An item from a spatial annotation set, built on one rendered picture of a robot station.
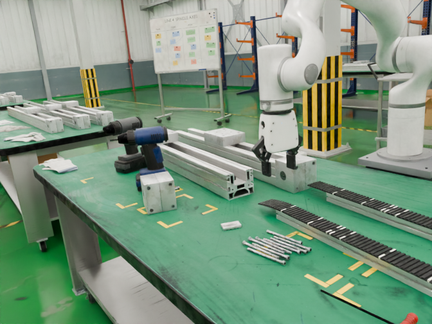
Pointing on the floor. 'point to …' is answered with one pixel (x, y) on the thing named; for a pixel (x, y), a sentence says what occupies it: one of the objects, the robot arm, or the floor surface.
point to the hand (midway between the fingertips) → (279, 168)
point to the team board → (187, 49)
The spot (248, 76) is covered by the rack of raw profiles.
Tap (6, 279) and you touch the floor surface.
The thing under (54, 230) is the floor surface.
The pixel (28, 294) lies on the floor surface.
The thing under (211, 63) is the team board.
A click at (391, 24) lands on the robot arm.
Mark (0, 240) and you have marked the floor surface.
